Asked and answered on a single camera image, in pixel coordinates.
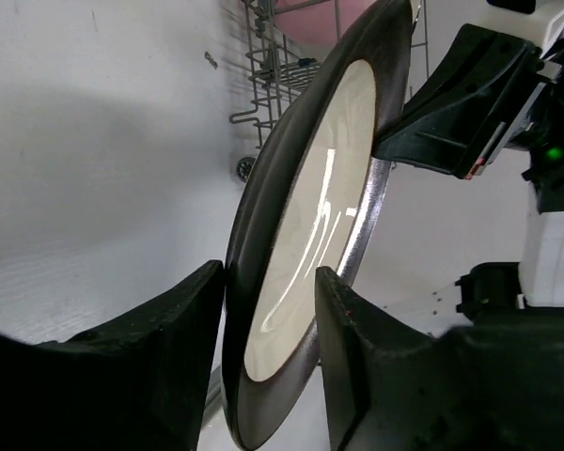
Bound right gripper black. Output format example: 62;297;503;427
373;24;564;213

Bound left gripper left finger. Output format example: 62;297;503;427
0;260;224;450

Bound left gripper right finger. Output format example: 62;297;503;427
315;265;564;450

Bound brown rimmed cream plate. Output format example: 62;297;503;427
221;1;415;450

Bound pink plate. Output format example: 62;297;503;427
274;0;373;46

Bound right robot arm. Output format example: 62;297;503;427
374;24;564;325

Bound small screw on table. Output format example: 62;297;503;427
204;52;218;70

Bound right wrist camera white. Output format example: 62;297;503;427
483;0;564;84

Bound grey wire dish rack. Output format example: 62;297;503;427
227;0;429;184

